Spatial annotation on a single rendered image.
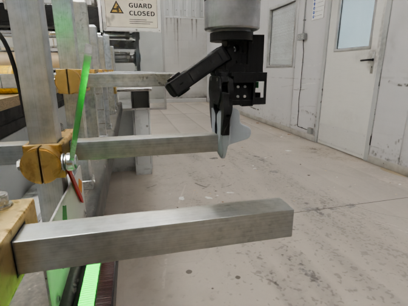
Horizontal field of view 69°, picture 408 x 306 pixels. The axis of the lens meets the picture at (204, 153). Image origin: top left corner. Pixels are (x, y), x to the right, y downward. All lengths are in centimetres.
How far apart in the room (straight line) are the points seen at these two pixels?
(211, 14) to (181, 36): 886
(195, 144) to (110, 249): 28
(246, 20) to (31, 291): 47
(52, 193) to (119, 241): 23
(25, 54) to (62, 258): 28
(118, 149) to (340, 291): 132
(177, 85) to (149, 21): 228
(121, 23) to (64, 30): 205
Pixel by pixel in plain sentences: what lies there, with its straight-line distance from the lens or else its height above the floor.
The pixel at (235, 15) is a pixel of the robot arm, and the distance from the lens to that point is 49.
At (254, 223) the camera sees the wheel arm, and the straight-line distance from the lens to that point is 29.
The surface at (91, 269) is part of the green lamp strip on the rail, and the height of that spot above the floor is 70.
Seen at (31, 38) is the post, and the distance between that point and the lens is 46.
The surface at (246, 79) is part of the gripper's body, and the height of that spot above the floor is 95.
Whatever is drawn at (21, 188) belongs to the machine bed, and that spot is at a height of 64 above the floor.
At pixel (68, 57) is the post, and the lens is 70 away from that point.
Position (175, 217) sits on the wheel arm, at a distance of 28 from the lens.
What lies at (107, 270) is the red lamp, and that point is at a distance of 46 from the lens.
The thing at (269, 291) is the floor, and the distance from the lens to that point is 152.
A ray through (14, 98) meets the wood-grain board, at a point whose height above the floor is 89.
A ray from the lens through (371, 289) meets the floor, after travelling 168.
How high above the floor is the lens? 97
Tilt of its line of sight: 16 degrees down
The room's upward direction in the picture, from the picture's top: straight up
